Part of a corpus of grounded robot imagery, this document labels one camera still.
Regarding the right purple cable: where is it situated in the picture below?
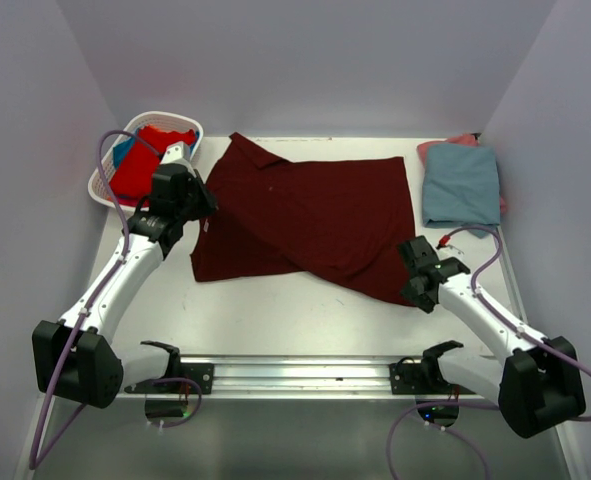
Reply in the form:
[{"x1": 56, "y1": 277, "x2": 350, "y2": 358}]
[{"x1": 385, "y1": 224, "x2": 591, "y2": 480}]

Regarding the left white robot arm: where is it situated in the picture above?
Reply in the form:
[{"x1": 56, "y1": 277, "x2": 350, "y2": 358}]
[{"x1": 32, "y1": 160, "x2": 217, "y2": 408}]

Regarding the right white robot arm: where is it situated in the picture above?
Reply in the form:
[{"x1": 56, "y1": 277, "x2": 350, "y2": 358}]
[{"x1": 391, "y1": 236, "x2": 586, "y2": 438}]

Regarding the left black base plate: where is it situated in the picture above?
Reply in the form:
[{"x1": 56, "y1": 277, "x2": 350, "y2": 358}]
[{"x1": 125, "y1": 363, "x2": 214, "y2": 395}]

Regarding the bright red t shirt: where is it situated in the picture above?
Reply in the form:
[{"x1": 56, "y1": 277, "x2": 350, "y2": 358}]
[{"x1": 105, "y1": 125, "x2": 197, "y2": 202}]

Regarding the blue t shirt in basket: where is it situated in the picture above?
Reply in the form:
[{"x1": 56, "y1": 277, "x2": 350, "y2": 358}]
[{"x1": 112, "y1": 130, "x2": 199, "y2": 187}]

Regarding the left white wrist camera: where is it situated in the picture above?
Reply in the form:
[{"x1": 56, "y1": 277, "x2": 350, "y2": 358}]
[{"x1": 161, "y1": 141, "x2": 192, "y2": 167}]

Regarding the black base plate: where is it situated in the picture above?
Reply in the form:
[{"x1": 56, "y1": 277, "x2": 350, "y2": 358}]
[
  {"x1": 125, "y1": 363, "x2": 214, "y2": 395},
  {"x1": 388, "y1": 359, "x2": 473, "y2": 396}
]

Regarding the white plastic laundry basket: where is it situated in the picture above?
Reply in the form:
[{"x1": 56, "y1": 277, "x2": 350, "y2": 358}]
[{"x1": 88, "y1": 111, "x2": 204, "y2": 212}]

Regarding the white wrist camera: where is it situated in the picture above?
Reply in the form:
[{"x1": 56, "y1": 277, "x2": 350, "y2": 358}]
[
  {"x1": 435, "y1": 235, "x2": 465, "y2": 261},
  {"x1": 161, "y1": 141, "x2": 192, "y2": 167}
]

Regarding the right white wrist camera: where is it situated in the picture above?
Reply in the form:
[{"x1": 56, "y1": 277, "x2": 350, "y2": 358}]
[{"x1": 435, "y1": 235, "x2": 465, "y2": 261}]

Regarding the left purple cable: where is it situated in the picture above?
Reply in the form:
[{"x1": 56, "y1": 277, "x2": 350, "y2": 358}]
[{"x1": 27, "y1": 130, "x2": 203, "y2": 471}]

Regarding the folded grey-blue t shirt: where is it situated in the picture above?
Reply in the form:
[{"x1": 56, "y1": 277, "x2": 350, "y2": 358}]
[{"x1": 421, "y1": 142, "x2": 501, "y2": 239}]

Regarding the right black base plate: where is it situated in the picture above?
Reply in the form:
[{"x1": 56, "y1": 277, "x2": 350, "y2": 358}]
[{"x1": 388, "y1": 359, "x2": 473, "y2": 396}]

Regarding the purple cable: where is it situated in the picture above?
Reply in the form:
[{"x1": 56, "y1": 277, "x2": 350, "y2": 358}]
[
  {"x1": 27, "y1": 130, "x2": 203, "y2": 471},
  {"x1": 385, "y1": 224, "x2": 591, "y2": 480}
]

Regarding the dark maroon t shirt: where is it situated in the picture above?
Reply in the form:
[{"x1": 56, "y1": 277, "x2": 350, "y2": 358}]
[{"x1": 191, "y1": 133, "x2": 416, "y2": 305}]

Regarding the folded pink t shirt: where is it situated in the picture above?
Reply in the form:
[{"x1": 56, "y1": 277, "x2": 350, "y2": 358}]
[{"x1": 416, "y1": 132, "x2": 508, "y2": 214}]

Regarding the aluminium mounting rail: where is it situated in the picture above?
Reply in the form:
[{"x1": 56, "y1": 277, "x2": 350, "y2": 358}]
[{"x1": 114, "y1": 354, "x2": 501, "y2": 400}]

